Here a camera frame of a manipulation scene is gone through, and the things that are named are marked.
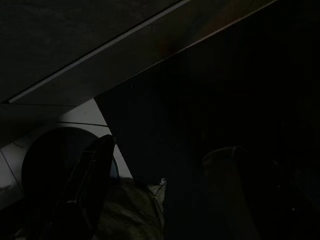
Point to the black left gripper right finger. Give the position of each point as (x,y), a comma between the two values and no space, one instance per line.
(230,195)

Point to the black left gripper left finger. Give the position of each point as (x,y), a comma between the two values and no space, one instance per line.
(85,190)

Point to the black round disc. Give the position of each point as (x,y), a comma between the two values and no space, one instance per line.
(50,155)

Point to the olive crumpled bag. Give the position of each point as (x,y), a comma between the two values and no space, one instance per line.
(135,207)

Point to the black floor mat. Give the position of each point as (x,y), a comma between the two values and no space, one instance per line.
(175,112)

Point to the grey drawer front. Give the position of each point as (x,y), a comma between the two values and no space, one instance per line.
(50,37)
(125,62)

